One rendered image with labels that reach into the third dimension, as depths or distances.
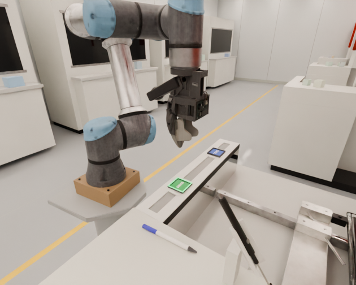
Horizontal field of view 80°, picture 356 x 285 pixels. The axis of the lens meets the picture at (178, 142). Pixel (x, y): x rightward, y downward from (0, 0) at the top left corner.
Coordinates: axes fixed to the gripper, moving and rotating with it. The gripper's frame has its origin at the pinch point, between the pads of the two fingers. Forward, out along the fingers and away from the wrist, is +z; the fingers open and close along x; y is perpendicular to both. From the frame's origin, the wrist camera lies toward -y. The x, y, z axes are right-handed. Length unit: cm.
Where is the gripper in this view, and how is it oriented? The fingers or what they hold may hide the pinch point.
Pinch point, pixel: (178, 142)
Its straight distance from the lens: 59.8
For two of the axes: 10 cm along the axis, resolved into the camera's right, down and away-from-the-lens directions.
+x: 5.6, -3.5, 7.5
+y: 8.3, 2.4, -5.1
